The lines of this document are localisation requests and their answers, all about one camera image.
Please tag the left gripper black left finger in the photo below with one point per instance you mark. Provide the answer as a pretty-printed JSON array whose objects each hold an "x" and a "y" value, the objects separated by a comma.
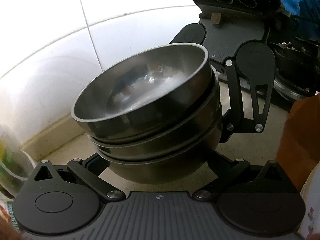
[{"x": 59, "y": 199}]

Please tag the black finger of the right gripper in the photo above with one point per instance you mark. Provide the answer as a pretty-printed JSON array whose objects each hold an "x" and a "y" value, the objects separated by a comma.
[
  {"x": 256, "y": 62},
  {"x": 192, "y": 33}
]

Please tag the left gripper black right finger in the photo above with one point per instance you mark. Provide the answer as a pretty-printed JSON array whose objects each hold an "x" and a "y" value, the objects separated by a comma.
[{"x": 258, "y": 200}]

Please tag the large white floral plate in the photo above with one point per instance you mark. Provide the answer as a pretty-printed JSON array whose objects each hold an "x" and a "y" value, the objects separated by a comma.
[{"x": 311, "y": 196}]

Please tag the steel bowl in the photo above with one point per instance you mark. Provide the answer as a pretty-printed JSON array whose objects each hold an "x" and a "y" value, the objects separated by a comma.
[
  {"x": 170, "y": 167},
  {"x": 145, "y": 91},
  {"x": 199, "y": 123}
]

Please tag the orange red cloth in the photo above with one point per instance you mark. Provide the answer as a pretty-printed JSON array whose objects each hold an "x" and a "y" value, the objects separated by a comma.
[{"x": 298, "y": 152}]

